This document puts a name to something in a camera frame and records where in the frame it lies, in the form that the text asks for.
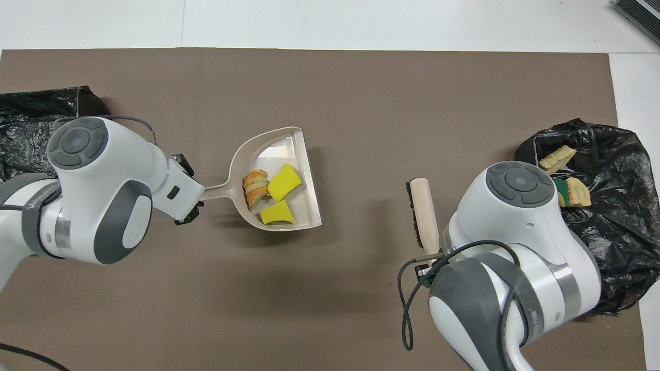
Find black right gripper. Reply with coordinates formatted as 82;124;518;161
415;263;440;286

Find beige hand brush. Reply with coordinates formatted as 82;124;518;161
406;178;444;258

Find grey ribbed device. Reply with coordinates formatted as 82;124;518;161
614;0;660;46

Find black bag lined empty bin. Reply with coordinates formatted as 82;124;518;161
0;86;111;182

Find black bag lined trash bin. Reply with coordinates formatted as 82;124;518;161
515;118;660;316

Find pale tan stone-like chunk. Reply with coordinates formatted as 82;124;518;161
566;177;592;208

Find pale foam chunk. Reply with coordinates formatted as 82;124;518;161
242;170;270;211

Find large yellow sponge piece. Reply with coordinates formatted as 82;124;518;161
267;163;303;203

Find beige plastic dustpan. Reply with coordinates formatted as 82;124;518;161
199;126;323;232

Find orange striped croissant piece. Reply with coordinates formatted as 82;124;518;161
539;145;578;175

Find large brown table mat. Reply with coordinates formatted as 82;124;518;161
0;48;648;371

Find small yellow sponge piece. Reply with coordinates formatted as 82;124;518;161
259;200;295;225

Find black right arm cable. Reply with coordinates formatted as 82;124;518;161
397;240;531;352

